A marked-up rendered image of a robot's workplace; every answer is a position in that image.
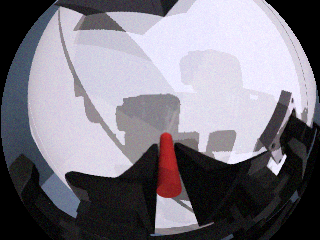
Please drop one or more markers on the red peg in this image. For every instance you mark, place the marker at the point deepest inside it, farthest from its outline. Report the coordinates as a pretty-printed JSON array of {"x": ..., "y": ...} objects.
[{"x": 168, "y": 178}]

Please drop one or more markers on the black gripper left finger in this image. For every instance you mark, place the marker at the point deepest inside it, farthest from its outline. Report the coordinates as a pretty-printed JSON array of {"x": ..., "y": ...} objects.
[{"x": 133, "y": 189}]

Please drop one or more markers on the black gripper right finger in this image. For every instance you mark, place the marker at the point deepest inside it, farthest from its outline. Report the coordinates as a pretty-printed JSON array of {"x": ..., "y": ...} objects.
[{"x": 209, "y": 182}]

